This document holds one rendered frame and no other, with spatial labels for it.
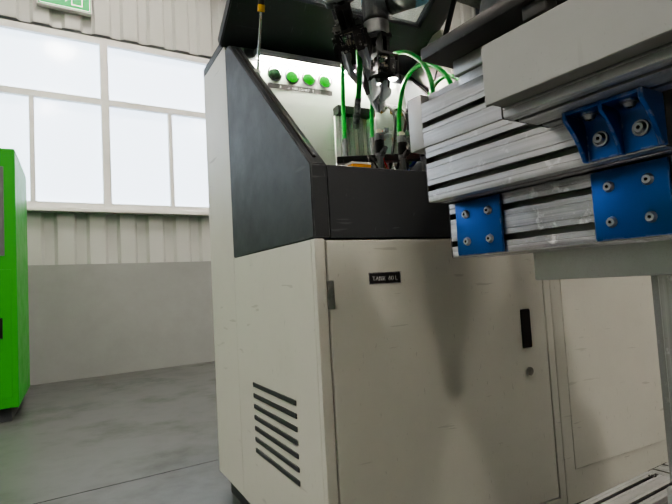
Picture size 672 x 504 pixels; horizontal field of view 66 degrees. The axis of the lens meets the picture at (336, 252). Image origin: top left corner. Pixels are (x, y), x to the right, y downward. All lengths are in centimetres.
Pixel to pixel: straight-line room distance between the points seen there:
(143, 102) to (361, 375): 469
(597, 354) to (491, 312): 42
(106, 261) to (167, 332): 86
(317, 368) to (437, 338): 31
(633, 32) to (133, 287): 487
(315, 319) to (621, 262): 59
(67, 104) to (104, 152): 52
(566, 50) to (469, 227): 35
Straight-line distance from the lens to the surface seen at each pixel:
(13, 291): 361
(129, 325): 515
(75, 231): 514
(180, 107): 564
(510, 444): 144
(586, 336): 163
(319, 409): 112
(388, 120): 192
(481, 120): 79
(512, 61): 61
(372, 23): 160
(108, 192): 519
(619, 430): 176
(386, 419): 119
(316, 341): 109
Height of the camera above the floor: 69
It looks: 4 degrees up
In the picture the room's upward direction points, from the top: 3 degrees counter-clockwise
